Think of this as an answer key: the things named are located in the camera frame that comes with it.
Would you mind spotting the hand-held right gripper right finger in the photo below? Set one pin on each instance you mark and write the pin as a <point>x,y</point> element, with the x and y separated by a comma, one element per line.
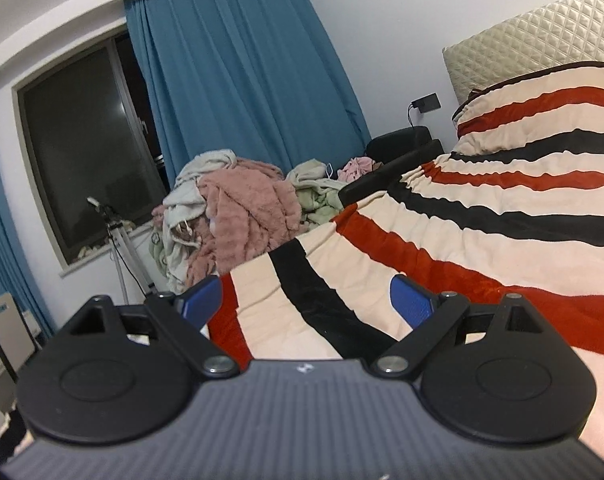
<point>411,305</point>

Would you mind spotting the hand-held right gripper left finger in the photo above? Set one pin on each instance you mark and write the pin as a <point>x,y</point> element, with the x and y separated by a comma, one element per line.
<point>204,302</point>

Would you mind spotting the green patterned cloth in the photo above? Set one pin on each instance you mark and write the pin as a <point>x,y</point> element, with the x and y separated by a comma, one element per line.
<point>158,255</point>

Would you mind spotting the striped fleece blanket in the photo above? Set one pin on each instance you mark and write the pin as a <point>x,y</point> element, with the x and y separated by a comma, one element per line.
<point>431,240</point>

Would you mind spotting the light grey hoodie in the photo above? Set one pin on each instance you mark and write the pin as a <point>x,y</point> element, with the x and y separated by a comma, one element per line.
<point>179,230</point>

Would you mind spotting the pink fluffy blanket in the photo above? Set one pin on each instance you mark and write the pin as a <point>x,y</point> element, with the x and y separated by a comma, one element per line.
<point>247,215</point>

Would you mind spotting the white tripod stand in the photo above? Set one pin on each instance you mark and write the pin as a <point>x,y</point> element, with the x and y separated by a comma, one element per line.
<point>122,245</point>

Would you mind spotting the small beige cloth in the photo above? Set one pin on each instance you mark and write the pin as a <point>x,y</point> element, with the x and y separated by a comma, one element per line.
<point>88,250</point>

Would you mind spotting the pale green blanket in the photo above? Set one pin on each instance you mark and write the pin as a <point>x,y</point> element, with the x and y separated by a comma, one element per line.
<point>317,195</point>

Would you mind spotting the small pink cloth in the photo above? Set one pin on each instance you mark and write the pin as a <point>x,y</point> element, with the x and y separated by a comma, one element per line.
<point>356,169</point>

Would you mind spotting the black armchair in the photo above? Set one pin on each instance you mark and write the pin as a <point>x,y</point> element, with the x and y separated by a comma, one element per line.
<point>396,152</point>

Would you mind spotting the dark window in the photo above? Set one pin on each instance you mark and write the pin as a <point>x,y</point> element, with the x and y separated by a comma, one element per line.
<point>87,150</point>

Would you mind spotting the black and white chair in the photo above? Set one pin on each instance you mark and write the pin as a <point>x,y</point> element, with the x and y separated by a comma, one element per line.
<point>4,325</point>

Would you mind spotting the blue curtain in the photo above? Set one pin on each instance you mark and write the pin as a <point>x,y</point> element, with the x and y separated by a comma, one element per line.
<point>7,220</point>
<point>242,75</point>

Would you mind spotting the striped pillow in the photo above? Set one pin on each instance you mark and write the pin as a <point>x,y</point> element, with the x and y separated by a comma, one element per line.
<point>541,110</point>

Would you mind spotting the quilted cream headboard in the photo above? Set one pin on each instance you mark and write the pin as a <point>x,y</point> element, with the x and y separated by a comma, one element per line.
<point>521,40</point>

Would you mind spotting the black wall socket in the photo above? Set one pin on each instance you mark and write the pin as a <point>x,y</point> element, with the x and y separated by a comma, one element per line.
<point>426,102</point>

